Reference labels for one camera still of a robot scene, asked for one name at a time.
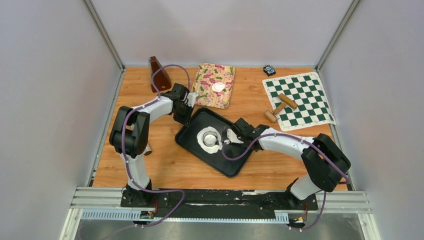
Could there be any silver glitter tube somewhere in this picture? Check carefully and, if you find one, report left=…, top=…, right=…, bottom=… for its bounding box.
left=143, top=143, right=153, bottom=156

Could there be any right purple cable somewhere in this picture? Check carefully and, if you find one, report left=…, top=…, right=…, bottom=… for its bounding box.
left=221, top=132, right=351, bottom=232

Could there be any aluminium frame rail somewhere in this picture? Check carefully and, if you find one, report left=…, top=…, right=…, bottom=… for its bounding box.
left=60, top=187, right=381, bottom=240

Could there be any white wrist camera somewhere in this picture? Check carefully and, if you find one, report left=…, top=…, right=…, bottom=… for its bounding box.
left=222, top=128, right=244, bottom=145
left=184, top=92, right=199, bottom=108

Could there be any floral rectangular tray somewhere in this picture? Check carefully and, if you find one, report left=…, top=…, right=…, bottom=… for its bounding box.
left=191, top=63, right=236, bottom=109

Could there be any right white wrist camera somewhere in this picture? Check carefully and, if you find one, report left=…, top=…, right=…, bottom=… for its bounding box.
left=222, top=128, right=244, bottom=145

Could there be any black baking tray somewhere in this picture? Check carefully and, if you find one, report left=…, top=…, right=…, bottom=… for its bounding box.
left=175, top=107, right=253, bottom=178

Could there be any small blue black toy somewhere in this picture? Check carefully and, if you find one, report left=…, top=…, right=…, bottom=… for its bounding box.
left=262, top=65, right=276, bottom=77

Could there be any green white chess mat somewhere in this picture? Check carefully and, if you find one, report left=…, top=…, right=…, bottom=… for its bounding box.
left=262, top=72, right=337, bottom=132

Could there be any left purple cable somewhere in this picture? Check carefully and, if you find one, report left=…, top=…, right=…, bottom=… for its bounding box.
left=120, top=64, right=192, bottom=229

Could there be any purple cable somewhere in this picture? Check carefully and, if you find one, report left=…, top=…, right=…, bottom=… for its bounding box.
left=221, top=132, right=351, bottom=232
left=120, top=64, right=192, bottom=229

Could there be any brown wooden metronome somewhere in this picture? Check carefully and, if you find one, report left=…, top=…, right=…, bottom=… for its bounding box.
left=148, top=56, right=172, bottom=93

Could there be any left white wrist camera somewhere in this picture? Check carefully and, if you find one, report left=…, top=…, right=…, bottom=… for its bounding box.
left=184, top=92, right=199, bottom=108

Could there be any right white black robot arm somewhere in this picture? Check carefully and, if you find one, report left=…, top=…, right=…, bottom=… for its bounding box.
left=222, top=118, right=351, bottom=209

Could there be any round metal cutter ring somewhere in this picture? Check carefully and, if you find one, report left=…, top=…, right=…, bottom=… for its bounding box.
left=202, top=130, right=221, bottom=148

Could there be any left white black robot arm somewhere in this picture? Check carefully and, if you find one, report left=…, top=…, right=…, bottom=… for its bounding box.
left=109, top=83, right=199, bottom=207

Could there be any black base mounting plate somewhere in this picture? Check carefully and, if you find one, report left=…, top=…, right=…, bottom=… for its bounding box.
left=120, top=189, right=318, bottom=219

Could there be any wooden pastry roller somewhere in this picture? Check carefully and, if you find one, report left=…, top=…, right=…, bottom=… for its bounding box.
left=264, top=93, right=298, bottom=123

